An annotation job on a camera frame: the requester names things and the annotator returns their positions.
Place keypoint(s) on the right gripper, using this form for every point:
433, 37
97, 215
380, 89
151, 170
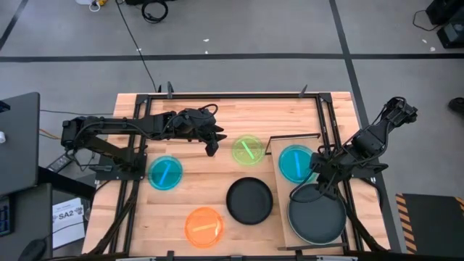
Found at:
324, 168

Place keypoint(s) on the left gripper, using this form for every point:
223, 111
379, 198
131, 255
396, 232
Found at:
192, 125

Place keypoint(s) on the green translucent plate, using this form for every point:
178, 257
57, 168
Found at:
248, 150

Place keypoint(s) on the teal translucent plate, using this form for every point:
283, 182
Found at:
293, 165
165, 173

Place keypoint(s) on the large black plate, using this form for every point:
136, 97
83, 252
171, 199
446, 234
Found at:
308, 230

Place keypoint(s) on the orange translucent plate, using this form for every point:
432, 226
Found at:
204, 227

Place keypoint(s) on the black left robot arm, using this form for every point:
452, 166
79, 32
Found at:
119, 125

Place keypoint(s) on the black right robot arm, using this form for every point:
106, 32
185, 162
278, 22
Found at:
369, 139

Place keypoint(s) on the wooden tray board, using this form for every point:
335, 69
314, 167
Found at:
282, 185

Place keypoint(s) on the black yellow striped mat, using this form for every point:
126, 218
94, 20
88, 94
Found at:
431, 224

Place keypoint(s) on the person's shoe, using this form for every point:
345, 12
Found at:
457, 105

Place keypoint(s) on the black power brick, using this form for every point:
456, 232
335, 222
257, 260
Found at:
59, 163

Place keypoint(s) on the white printed paper sheet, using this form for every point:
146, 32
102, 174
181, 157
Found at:
69, 232

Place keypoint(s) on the yellow plug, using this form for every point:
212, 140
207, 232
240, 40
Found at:
102, 2

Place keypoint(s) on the white power adapter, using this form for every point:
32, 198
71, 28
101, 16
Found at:
84, 1

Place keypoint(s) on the black equipment case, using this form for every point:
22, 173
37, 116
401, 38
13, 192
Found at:
453, 36
447, 11

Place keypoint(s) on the dark grey desk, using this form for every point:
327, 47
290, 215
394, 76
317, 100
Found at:
18, 145

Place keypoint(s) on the black desk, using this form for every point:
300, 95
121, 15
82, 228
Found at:
32, 217

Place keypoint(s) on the black computer mouse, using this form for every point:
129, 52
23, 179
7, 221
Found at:
32, 251

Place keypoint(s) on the white cup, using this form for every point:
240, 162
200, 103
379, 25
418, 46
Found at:
1, 137

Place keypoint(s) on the black keypad device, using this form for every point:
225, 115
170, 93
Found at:
5, 217

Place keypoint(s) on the black frame clamp post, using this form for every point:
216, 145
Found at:
170, 255
302, 91
299, 255
169, 90

